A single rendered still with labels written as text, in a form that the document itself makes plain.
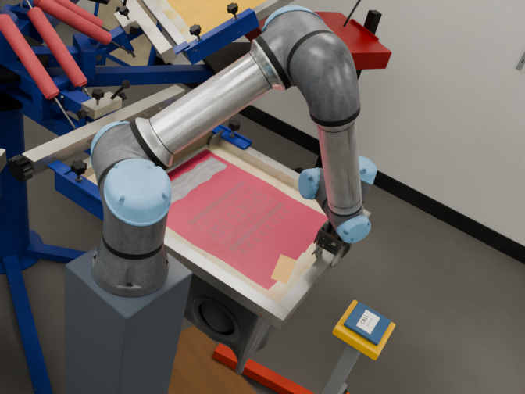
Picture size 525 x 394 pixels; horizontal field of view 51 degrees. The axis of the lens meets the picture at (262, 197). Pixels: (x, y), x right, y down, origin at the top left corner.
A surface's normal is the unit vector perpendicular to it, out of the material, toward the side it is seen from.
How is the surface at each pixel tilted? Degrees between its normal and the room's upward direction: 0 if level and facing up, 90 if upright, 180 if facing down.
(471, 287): 0
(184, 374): 0
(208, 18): 32
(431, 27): 90
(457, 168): 90
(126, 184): 7
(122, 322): 90
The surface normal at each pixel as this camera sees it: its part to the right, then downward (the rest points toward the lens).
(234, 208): 0.22, -0.76
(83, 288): -0.60, 0.39
